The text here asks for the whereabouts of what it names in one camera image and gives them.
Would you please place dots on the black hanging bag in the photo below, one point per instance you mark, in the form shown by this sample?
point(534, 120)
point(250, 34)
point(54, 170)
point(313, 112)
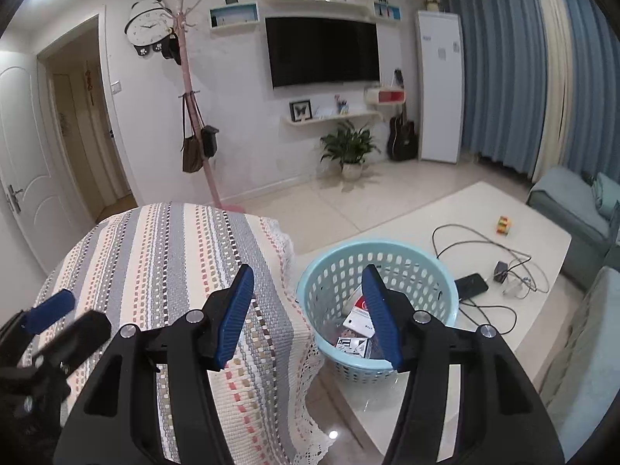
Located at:
point(209, 140)

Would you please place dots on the black smartphone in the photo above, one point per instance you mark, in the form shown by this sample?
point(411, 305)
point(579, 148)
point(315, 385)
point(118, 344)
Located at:
point(471, 286)

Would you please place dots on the light blue plastic basket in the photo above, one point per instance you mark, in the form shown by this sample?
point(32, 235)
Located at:
point(339, 261)

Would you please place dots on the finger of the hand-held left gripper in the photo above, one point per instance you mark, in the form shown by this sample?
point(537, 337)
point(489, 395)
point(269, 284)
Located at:
point(82, 334)
point(48, 307)

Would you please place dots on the teal sofa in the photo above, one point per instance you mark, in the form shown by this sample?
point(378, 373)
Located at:
point(566, 198)

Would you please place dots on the red hanging ornament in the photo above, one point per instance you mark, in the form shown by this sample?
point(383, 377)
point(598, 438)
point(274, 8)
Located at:
point(88, 82)

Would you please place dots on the pink coat rack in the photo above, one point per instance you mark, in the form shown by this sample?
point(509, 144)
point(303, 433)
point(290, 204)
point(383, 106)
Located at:
point(186, 75)

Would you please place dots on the striped lace-edged tablecloth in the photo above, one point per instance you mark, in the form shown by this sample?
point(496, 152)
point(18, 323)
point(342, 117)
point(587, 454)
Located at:
point(169, 252)

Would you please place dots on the teal cushion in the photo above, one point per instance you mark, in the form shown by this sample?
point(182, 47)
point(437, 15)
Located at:
point(608, 193)

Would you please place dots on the white carton box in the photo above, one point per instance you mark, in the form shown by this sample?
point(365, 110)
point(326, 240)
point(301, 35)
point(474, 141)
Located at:
point(357, 324)

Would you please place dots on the large blue wall box shelf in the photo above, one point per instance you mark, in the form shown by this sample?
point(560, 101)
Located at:
point(232, 14)

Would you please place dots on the small blue wall box shelf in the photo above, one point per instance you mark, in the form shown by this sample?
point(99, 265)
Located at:
point(387, 12)

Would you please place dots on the black and white box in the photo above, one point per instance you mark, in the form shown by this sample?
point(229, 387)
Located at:
point(351, 346)

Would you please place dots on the small flower pot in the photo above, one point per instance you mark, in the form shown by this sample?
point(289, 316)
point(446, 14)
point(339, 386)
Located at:
point(432, 4)

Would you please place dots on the white curved low wall shelf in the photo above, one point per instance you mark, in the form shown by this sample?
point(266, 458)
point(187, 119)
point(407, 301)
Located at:
point(334, 117)

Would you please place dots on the long white wavy wall shelf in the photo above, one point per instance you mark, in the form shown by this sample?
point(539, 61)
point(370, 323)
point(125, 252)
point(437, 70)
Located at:
point(315, 0)

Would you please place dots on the black acoustic guitar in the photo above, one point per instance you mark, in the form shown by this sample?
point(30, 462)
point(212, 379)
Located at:
point(403, 140)

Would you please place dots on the black wall television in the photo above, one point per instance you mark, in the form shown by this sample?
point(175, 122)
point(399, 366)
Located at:
point(322, 51)

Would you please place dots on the small pen holder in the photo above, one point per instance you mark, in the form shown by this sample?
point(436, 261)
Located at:
point(342, 106)

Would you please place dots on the grey sofa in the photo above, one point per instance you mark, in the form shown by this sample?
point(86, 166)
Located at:
point(586, 348)

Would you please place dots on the white light switch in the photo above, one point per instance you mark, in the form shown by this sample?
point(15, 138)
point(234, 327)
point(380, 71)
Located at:
point(115, 87)

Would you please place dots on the brown hanging bag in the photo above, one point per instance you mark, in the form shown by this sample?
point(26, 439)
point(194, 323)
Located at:
point(192, 155)

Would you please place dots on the white standing air conditioner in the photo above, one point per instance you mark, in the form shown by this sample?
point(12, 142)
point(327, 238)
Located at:
point(438, 106)

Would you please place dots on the cream curtain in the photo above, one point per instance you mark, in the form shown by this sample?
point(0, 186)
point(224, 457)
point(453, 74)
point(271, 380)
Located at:
point(557, 82)

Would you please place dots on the red and white wall box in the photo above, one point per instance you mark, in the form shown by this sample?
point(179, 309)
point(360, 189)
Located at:
point(387, 97)

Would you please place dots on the white room door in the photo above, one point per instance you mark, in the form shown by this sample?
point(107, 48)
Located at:
point(29, 155)

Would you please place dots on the blue curtain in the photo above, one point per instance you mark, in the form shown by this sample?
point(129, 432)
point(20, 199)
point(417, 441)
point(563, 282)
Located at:
point(596, 106)
point(494, 82)

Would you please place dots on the green potted plant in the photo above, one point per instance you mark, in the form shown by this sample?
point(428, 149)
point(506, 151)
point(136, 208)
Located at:
point(348, 145)

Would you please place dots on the black hat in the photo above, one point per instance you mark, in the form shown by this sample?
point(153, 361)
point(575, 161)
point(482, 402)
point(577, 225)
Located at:
point(172, 51)

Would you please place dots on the black charger plug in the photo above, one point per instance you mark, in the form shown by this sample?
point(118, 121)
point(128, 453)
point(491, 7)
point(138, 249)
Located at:
point(501, 271)

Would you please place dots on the white power adapter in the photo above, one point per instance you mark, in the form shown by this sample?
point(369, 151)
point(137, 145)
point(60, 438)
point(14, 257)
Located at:
point(514, 289)

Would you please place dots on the small colourful cube toy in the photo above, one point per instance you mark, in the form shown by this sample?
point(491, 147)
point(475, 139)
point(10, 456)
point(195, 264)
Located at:
point(503, 226)

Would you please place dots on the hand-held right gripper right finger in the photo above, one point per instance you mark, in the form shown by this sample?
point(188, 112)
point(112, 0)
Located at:
point(382, 319)

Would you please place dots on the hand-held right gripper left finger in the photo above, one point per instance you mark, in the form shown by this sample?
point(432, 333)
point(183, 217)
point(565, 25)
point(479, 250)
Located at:
point(237, 315)

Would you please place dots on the black butterfly picture frame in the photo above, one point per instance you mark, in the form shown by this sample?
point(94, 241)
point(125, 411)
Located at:
point(300, 110)

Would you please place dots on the panda wall clock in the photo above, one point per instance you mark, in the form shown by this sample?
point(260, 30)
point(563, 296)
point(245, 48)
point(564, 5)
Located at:
point(147, 24)

